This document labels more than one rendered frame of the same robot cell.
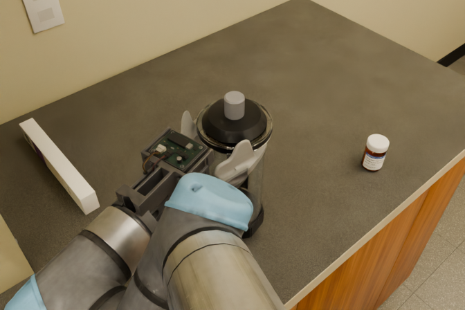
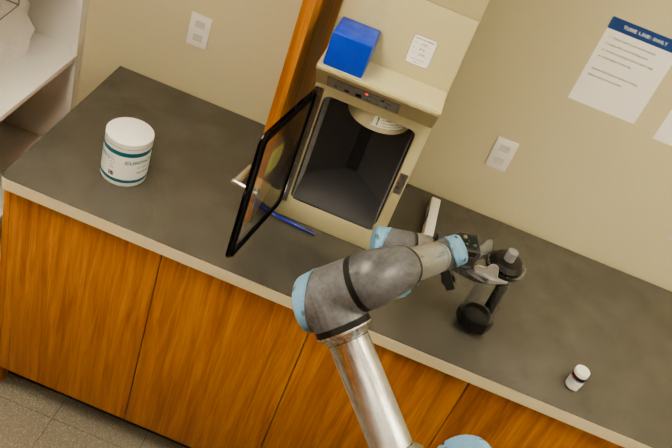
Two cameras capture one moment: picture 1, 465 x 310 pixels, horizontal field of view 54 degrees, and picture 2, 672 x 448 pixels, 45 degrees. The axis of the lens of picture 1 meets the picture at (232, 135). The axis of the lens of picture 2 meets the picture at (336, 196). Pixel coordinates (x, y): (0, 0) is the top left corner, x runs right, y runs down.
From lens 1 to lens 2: 1.57 m
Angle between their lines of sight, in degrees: 32
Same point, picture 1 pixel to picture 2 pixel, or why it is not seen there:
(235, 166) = (485, 273)
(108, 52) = (514, 208)
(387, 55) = not seen: outside the picture
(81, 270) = (405, 238)
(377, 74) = (657, 374)
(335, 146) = (567, 362)
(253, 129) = (507, 269)
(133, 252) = not seen: hidden behind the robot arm
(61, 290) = (394, 236)
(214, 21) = (603, 255)
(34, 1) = (498, 150)
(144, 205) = not seen: hidden behind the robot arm
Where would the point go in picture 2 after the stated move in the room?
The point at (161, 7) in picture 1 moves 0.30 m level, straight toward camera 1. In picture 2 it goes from (570, 212) to (521, 242)
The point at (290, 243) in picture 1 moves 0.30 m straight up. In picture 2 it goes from (481, 356) to (530, 279)
